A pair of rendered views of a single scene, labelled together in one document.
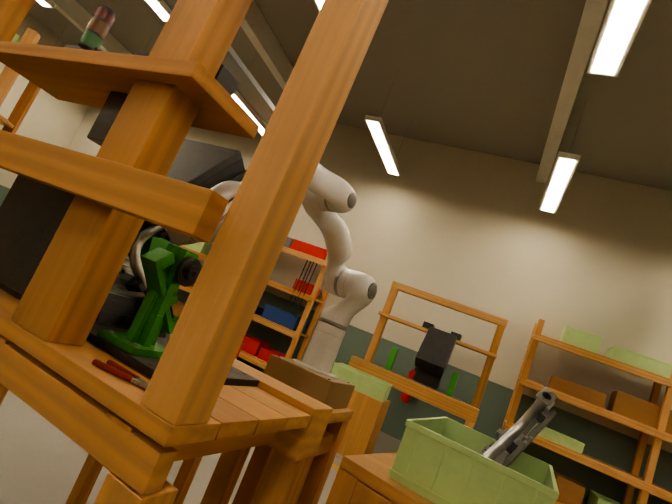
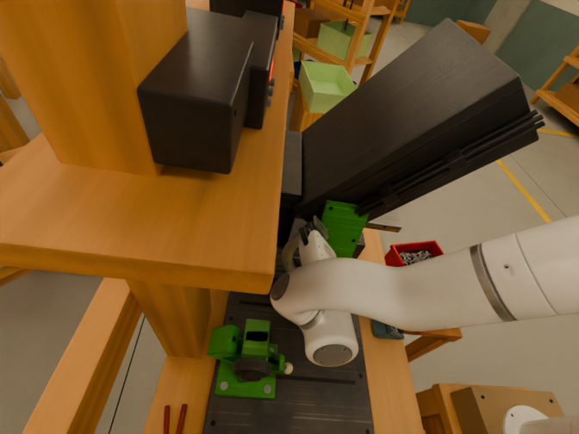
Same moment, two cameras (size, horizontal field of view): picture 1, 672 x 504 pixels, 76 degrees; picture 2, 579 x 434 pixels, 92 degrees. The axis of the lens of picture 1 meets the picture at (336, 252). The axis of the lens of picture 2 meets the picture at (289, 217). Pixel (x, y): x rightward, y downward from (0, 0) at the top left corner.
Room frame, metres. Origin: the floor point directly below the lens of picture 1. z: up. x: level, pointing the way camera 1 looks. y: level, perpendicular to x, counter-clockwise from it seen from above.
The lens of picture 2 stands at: (1.02, 0.22, 1.74)
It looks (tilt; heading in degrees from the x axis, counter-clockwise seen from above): 48 degrees down; 54
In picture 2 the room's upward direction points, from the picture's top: 15 degrees clockwise
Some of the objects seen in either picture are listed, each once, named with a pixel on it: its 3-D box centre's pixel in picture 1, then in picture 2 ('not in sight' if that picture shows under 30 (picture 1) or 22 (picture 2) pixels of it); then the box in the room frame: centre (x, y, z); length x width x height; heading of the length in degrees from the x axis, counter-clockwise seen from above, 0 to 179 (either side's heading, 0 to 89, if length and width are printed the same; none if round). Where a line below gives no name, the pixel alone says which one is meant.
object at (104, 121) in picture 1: (135, 130); not in sight; (1.17, 0.65, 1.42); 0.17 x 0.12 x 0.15; 63
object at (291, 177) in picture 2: (54, 234); (265, 195); (1.33, 0.81, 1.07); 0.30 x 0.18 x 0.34; 63
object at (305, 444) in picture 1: (145, 340); (362, 274); (1.66, 0.53, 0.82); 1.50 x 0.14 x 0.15; 63
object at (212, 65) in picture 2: (205, 82); (208, 96); (1.08, 0.49, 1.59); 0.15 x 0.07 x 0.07; 63
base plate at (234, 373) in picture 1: (87, 310); (295, 257); (1.41, 0.65, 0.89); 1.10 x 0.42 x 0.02; 63
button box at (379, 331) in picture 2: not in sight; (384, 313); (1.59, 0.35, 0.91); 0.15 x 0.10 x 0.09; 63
